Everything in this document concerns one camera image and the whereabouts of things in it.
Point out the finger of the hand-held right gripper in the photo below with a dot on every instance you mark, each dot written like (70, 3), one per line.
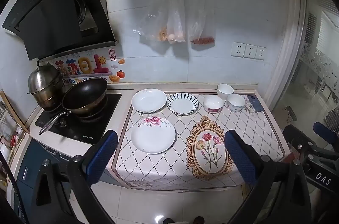
(296, 136)
(324, 131)

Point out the stainless steel steamer pot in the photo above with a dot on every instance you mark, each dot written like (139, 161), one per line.
(45, 81)

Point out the white bowl with small flowers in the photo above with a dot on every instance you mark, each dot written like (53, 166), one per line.
(236, 101)

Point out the colourful wall sticker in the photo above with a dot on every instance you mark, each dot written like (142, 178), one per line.
(87, 65)

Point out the plain white plate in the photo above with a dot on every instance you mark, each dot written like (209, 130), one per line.
(148, 100)

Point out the white plate with pink flowers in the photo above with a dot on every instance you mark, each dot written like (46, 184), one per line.
(153, 137)

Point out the clear plastic bag with orange food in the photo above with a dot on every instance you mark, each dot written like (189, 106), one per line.
(156, 22)

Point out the clear plastic bag with red food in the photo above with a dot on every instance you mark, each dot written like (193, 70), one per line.
(202, 28)

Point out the white plate with dark stripes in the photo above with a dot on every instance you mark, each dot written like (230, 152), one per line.
(182, 103)

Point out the frosted glass sliding door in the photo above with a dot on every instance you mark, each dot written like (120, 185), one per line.
(315, 67)

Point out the wooden board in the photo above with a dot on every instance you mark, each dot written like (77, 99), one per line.
(14, 112)

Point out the black range hood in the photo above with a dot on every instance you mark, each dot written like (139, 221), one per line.
(53, 15)

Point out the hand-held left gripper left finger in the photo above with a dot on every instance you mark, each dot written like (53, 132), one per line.
(102, 157)

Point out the clear plastic bag with eggs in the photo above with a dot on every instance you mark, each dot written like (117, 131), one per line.
(176, 22)

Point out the dark blue cabinet door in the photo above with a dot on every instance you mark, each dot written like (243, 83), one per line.
(29, 160)

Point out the black gas stove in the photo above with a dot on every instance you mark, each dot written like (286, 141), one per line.
(79, 128)

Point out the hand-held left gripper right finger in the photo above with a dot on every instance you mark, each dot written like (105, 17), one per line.
(239, 157)

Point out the printed diamond pattern table cloth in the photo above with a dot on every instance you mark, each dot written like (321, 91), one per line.
(182, 131)

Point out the white wall socket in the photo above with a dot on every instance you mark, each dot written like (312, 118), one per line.
(261, 53)
(238, 49)
(250, 51)

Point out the blue smartphone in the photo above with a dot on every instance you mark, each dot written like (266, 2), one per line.
(253, 103)

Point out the white bowl with red flowers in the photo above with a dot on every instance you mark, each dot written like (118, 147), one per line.
(213, 102)

